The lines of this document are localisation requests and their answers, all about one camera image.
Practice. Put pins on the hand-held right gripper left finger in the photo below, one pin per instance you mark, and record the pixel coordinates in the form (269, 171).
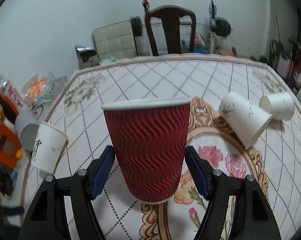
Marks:
(102, 177)

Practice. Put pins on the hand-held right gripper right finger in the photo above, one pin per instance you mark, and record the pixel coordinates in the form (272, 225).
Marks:
(200, 177)

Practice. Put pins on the red ribbed paper cup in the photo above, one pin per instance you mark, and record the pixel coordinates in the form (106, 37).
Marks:
(147, 152)

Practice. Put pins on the white paper cup black print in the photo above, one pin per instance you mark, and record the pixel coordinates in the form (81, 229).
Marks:
(48, 147)

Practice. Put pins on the white paper cup bird print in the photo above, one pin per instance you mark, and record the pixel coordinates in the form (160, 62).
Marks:
(245, 120)

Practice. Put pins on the white paper cup speckled print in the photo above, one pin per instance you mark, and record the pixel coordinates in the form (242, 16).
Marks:
(278, 105)

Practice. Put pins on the grey cylindrical container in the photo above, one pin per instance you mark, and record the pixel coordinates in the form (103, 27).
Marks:
(26, 130)

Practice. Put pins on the floral printed tablecloth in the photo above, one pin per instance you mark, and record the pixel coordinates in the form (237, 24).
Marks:
(165, 85)

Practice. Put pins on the orange box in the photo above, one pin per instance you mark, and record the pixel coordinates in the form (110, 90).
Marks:
(5, 147)

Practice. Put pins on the clear plastic bag orange contents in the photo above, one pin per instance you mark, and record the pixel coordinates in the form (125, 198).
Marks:
(38, 87)

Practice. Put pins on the cardboard box with print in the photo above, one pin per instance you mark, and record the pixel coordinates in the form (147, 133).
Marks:
(88, 57)

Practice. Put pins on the beige cushioned chair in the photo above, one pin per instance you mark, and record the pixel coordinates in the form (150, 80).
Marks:
(115, 42)

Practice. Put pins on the pink suitcase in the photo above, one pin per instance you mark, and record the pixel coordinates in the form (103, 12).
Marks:
(285, 65)

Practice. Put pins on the dark wooden chair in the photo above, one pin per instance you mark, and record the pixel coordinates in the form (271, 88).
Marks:
(169, 30)

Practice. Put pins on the barbell with black plates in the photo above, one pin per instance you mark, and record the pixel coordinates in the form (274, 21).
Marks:
(221, 26)

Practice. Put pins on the red and white figurine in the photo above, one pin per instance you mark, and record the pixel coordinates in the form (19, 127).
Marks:
(146, 5)

